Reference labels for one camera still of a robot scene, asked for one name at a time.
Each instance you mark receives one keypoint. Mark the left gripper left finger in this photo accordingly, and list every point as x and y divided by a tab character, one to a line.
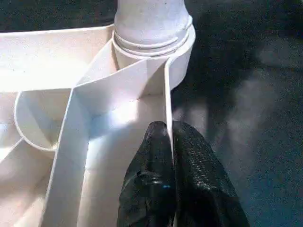
149	184

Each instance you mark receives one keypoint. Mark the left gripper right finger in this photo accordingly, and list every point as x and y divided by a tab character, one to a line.
203	184

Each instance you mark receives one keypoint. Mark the white plastic table top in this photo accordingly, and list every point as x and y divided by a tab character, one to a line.
57	104

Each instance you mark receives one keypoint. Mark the white plastic table leg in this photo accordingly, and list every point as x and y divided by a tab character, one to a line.
151	23

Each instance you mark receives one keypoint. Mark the black table mat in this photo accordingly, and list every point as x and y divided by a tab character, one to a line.
251	118

